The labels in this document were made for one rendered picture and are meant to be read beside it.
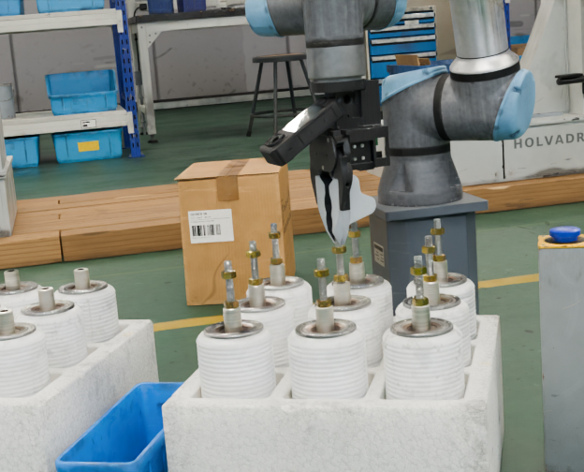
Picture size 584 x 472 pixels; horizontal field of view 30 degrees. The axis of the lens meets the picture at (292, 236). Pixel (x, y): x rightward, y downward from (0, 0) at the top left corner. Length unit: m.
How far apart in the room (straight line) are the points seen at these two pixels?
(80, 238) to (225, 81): 6.59
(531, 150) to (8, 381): 2.41
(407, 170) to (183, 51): 7.82
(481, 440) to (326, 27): 0.53
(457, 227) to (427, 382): 0.64
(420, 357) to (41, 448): 0.49
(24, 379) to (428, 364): 0.52
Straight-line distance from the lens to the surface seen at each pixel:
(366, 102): 1.40
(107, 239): 3.18
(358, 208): 1.40
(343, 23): 1.36
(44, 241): 3.18
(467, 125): 1.82
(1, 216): 3.25
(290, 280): 1.58
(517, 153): 3.53
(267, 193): 2.44
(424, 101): 1.84
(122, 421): 1.55
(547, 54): 3.74
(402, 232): 1.85
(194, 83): 9.64
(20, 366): 1.44
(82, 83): 6.34
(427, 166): 1.86
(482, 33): 1.78
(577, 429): 1.50
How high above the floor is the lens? 0.62
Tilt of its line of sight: 11 degrees down
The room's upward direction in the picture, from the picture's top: 4 degrees counter-clockwise
